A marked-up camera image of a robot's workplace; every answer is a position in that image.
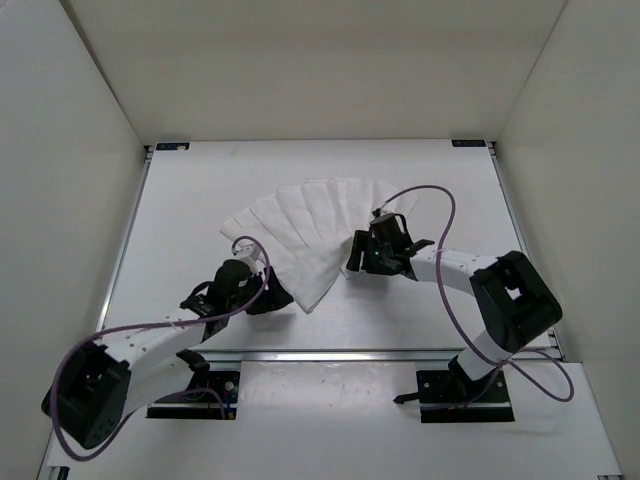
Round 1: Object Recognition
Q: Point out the corner label sticker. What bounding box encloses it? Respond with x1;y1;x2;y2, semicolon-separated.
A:
451;139;486;148
155;142;190;151

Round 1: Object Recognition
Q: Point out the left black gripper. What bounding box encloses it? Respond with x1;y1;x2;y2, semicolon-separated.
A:
229;264;294;314

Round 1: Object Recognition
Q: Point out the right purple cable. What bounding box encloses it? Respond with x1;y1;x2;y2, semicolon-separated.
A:
377;185;574;404

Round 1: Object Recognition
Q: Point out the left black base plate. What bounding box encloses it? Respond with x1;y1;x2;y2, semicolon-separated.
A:
146;361;241;421

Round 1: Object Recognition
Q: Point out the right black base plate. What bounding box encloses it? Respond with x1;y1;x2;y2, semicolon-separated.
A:
393;370;515;424

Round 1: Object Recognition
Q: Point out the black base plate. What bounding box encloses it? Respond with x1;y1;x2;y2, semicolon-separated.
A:
146;361;241;421
393;370;515;424

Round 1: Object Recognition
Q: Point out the aluminium front rail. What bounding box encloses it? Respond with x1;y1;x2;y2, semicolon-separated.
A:
194;349;459;363

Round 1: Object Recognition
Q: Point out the left corner label sticker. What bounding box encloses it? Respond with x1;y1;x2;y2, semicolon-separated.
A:
155;142;190;151

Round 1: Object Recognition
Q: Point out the right corner label sticker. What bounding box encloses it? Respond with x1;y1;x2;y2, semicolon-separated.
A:
451;139;486;148

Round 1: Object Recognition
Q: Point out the white pleated skirt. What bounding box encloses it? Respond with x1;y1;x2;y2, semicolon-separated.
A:
220;177;418;313

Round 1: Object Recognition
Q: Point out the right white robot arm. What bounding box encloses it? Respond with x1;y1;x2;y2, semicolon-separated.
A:
346;213;563;401

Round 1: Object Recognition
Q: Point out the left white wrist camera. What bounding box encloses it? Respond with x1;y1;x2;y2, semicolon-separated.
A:
232;242;262;274

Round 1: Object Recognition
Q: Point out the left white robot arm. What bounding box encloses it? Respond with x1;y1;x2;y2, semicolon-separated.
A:
41;259;293;459

